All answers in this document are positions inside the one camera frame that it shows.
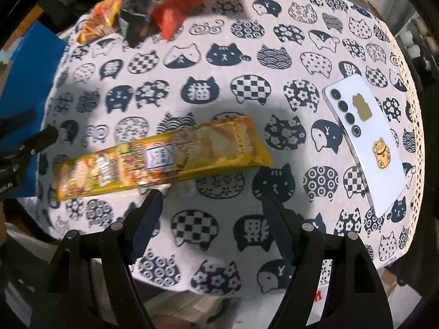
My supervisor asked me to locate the shoe rack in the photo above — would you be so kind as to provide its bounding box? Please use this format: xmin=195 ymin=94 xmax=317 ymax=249
xmin=394 ymin=15 xmax=439 ymax=88

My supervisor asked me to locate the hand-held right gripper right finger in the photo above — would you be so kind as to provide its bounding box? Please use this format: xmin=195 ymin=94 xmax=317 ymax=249
xmin=262 ymin=194 xmax=393 ymax=329

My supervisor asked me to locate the cat print tablecloth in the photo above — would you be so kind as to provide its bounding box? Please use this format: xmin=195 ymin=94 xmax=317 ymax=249
xmin=36 ymin=0 xmax=426 ymax=299

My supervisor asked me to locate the red orange snack packet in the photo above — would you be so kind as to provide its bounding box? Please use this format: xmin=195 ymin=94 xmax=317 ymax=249
xmin=150 ymin=0 xmax=255 ymax=40

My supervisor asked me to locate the white smartphone with cat sticker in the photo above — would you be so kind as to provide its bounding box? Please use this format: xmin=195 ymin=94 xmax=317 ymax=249
xmin=321 ymin=73 xmax=417 ymax=219

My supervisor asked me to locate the black snack packet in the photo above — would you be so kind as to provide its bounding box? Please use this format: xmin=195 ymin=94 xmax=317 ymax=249
xmin=118 ymin=0 xmax=166 ymax=47

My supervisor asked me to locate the small orange snack packet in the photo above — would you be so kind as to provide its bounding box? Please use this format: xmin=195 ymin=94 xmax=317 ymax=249
xmin=76 ymin=0 xmax=126 ymax=44

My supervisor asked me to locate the blue cardboard box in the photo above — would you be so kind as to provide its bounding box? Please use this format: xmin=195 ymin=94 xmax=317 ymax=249
xmin=0 ymin=21 xmax=69 ymax=198

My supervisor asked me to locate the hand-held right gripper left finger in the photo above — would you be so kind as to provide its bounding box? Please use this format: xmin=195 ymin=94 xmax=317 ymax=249
xmin=29 ymin=189 xmax=164 ymax=329

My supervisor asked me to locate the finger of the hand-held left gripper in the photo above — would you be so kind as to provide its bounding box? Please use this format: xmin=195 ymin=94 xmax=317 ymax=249
xmin=0 ymin=125 xmax=60 ymax=166
xmin=0 ymin=109 xmax=38 ymax=135

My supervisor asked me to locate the long yellow snack packet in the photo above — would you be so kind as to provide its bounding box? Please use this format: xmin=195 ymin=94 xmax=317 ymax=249
xmin=55 ymin=115 xmax=274 ymax=202

